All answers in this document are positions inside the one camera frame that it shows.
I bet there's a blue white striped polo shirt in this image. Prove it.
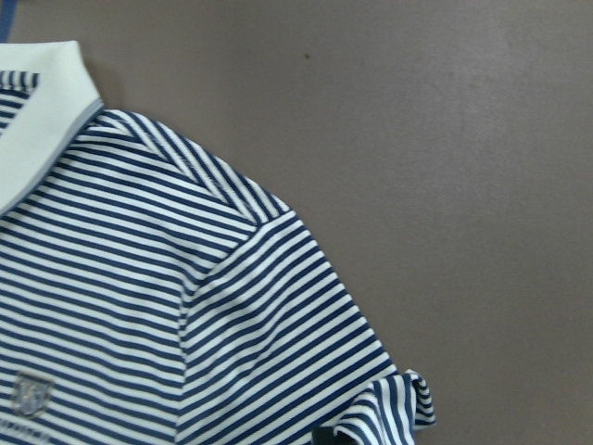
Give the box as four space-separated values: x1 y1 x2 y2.
1 42 435 444

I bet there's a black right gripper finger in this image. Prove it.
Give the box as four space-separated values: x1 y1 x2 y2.
311 428 339 445

